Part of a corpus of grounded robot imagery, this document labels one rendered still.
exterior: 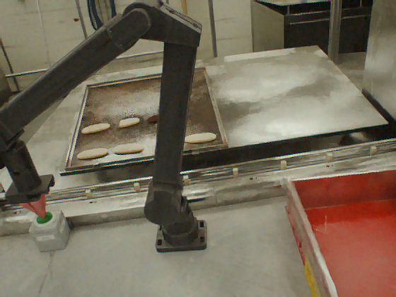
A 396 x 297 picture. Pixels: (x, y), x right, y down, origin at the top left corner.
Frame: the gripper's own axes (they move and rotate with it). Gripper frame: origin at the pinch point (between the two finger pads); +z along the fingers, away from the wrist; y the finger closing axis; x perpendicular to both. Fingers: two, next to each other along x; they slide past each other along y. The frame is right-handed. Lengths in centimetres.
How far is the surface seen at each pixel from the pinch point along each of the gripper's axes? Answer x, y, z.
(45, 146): 54, -18, 9
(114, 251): -6.3, 16.2, 9.5
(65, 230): 0.4, 3.4, 6.7
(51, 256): -5.2, 0.0, 9.4
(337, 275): -23, 64, 9
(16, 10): 383, -147, -17
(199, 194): 5.6, 38.7, 5.3
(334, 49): 90, 116, -1
